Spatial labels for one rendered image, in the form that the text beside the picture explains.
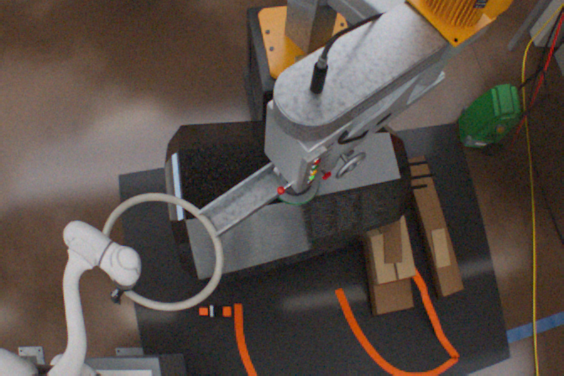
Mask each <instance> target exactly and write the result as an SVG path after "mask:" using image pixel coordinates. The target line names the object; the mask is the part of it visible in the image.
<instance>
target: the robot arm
mask: <svg viewBox="0 0 564 376"><path fill-rule="evenodd" d="M63 234H64V236H63V238H64V240H65V244H66V245H67V246H68V247H69V249H68V254H69V260H68V263H67V265H66V268H65V274H64V280H63V288H64V298H65V313H66V320H67V328H68V346H67V349H66V351H65V353H64V354H59V355H57V356H55V357H54V358H53V360H52V361H51V364H39V363H31V362H30V361H29V360H28V359H26V358H22V357H20V356H18V355H16V354H14V353H12V352H9V351H8V350H5V349H2V348H0V376H103V375H101V374H100V373H98V372H97V371H96V370H95V369H93V368H92V367H90V366H89V365H87V364H86V363H84V359H85V356H86V330H85V325H84V321H83V315H82V310H81V300H80V294H79V279H80V277H81V274H82V273H83V272H84V271H85V270H87V269H92V268H93V267H94V266H96V265H97V266H98V267H100V268H101V269H103V270H104V271H106V272H107V273H108V274H109V275H110V276H111V277H112V280H113V282H114V284H115V286H116V287H115V291H113V292H111V293H110V295H111V301H112V302H113V303H114V304H117V303H118V304H119V305H121V301H122V299H121V296H122V294H123V293H124V291H130V290H133V286H134V285H135V284H136V282H137V280H138V277H139V276H140V273H141V260H140V257H139V256H138V253H137V252H136V251H135V250H134V249H132V248H130V247H126V246H121V245H119V244H117V243H115V242H114V241H112V240H111V239H110V238H108V237H107V236H106V235H105V234H104V233H102V232H100V231H99V230H97V229H96V228H94V227H93V226H91V225H89V224H87V223H85V222H81V221H74V222H70V223H69V224H68V225H67V226H66V228H65V230H64V233H63Z"/></svg>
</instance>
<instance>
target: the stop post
mask: <svg viewBox="0 0 564 376"><path fill-rule="evenodd" d="M18 352H19V356H20V357H22V358H26V359H28V360H29V361H30V362H31V363H39V364H45V362H44V352H43V347H19V348H18Z"/></svg>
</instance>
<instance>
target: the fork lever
mask: <svg viewBox="0 0 564 376"><path fill-rule="evenodd" d="M274 167H275V165H274V164H273V162H270V163H269V164H267V165H265V166H264V167H263V168H262V169H261V170H259V171H257V172H256V173H254V174H253V175H251V176H249V177H248V178H247V179H246V180H244V181H242V182H241V183H239V184H238V185H236V186H234V187H233V188H232V189H231V190H229V191H228V192H226V193H225V194H223V195H222V196H220V197H218V198H217V199H216V200H215V201H213V202H211V203H210V204H208V205H207V206H205V207H203V208H202V209H201V210H199V211H198V212H197V213H198V215H201V214H202V213H203V214H205V216H206V217H207V218H208V219H209V220H210V221H211V223H212V225H213V226H214V228H215V229H216V230H217V232H216V233H215V234H213V236H214V237H215V238H216V237H218V236H219V237H220V236H222V235H223V234H225V233H226V232H228V231H230V230H231V229H233V228H234V227H236V226H237V225H238V224H239V223H241V222H243V221H244V220H246V219H247V218H249V217H250V216H252V215H253V214H254V213H255V212H257V211H259V210H260V209H262V208H263V207H264V206H266V205H268V204H269V203H270V202H271V201H273V200H275V199H276V198H277V197H279V196H281V195H280V194H279V193H278V192H277V188H278V187H279V186H285V184H284V183H283V182H282V180H281V179H280V178H279V177H278V176H277V175H276V174H275V172H274V171H273V168H274Z"/></svg>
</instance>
